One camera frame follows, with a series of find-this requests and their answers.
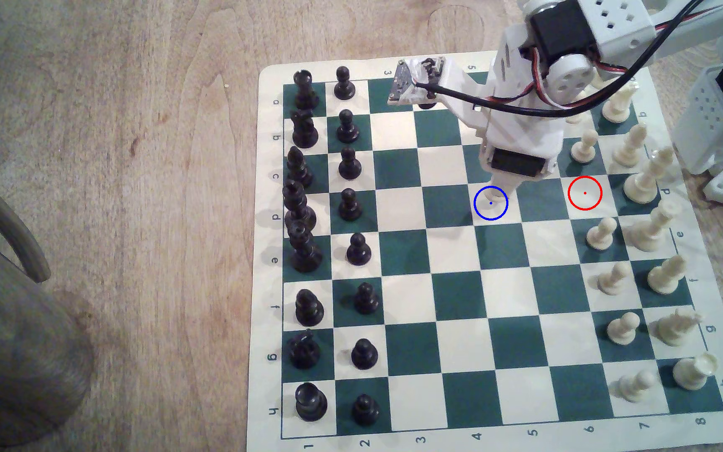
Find white chess queen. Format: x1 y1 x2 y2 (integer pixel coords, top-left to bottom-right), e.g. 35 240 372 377
623 146 675 205

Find wrist camera on white mount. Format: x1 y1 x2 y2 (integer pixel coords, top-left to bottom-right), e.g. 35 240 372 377
388 56 488 117

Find red white black servo wires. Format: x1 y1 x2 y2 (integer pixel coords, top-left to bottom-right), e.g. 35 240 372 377
528 13 676 110

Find black camera cable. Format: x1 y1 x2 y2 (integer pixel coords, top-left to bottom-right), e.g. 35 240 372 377
413 0 704 117

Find white chess rook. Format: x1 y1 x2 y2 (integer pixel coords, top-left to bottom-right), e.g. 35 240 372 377
673 353 719 391

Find black chess king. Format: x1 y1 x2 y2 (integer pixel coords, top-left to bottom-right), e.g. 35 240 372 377
287 220 324 274

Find black chess bishop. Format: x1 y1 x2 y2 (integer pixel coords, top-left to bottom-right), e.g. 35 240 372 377
295 289 325 327
285 146 313 188

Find dark wooden chair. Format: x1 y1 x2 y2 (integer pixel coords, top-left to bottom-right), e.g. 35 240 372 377
0 154 95 448

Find white chess pawn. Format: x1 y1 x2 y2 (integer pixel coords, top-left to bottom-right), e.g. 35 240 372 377
619 370 657 403
607 312 641 345
570 129 600 164
598 261 632 296
586 216 618 251

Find black chess knight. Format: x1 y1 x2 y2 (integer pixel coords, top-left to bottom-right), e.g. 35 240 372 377
289 329 321 370
290 108 320 149

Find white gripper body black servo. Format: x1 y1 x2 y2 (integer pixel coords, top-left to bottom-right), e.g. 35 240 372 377
479 25 566 178

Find white chess king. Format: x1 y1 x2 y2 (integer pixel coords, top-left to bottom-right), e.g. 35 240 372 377
628 200 681 252

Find black chess pawn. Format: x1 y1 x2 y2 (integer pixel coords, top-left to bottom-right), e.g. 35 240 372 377
351 338 379 370
337 109 360 144
334 66 356 101
339 146 363 181
339 187 363 221
352 393 380 426
346 233 372 266
354 282 380 315

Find black chess queen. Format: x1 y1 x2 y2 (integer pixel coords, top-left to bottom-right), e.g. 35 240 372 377
282 180 318 231

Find black chess rook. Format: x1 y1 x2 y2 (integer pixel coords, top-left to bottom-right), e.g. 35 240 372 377
293 69 320 113
295 382 328 422

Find white chess knight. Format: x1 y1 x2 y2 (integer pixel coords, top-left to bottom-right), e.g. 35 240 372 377
655 307 704 347
601 82 638 124

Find green and white chess mat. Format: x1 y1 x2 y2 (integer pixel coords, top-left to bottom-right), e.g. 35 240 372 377
245 50 723 452

